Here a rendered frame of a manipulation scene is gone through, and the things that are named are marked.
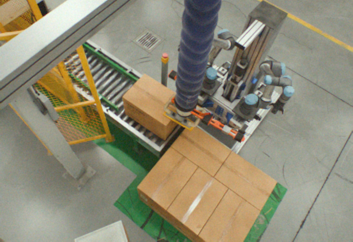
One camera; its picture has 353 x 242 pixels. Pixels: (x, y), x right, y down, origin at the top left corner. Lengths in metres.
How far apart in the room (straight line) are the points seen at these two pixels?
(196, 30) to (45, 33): 1.14
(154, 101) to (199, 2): 1.69
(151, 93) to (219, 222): 1.55
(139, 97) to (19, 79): 2.40
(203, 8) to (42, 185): 3.07
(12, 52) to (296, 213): 3.73
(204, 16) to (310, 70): 3.64
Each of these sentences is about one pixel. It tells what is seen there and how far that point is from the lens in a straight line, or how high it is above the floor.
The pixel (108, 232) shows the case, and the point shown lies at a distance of 2.78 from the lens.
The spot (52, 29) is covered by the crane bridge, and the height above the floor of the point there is 3.05.
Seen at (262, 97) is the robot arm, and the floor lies 1.29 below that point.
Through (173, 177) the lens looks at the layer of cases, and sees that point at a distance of 3.35.
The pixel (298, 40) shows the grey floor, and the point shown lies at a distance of 5.67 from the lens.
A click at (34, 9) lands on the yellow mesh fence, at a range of 2.80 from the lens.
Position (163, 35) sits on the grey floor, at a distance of 5.15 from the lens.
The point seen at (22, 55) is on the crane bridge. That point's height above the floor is 3.05.
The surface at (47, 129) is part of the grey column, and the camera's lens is 2.79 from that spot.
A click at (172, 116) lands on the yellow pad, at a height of 1.10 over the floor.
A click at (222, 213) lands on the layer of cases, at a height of 0.54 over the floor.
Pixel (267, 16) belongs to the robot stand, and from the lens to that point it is 2.70.
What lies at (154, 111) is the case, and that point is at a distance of 3.20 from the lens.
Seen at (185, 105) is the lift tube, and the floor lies 1.40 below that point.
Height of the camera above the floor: 3.75
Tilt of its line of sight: 60 degrees down
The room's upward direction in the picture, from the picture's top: 7 degrees clockwise
